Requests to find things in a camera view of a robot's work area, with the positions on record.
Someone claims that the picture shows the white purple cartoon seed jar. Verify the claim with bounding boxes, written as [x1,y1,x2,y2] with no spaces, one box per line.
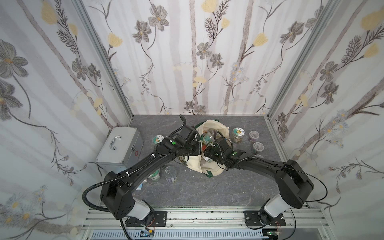
[148,169,161,183]

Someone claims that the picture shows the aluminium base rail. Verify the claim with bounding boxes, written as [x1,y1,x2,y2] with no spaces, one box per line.
[79,206,335,240]

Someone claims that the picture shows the grey metal case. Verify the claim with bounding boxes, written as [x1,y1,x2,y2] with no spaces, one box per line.
[96,127,144,173]

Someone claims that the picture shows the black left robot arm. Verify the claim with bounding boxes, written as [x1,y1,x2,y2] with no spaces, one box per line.
[82,115,202,226]

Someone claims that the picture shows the white cartoon label seed jar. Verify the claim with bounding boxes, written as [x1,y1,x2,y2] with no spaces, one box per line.
[232,127,245,144]

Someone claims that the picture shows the clear purple label seed jar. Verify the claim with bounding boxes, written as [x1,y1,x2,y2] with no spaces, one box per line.
[248,130,260,143]

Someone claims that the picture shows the teal label seed jar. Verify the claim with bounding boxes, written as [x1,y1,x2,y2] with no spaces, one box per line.
[202,131,214,146]

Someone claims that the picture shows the clear jar grey contents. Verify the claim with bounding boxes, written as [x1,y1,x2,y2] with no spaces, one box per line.
[252,142,265,155]

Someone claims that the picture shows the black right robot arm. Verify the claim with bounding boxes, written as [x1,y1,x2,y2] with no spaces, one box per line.
[203,131,315,226]

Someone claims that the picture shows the cream canvas tote bag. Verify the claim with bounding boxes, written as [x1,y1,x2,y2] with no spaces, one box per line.
[186,120,231,177]

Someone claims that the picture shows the silver tin can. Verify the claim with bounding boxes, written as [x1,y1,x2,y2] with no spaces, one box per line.
[164,166,178,184]

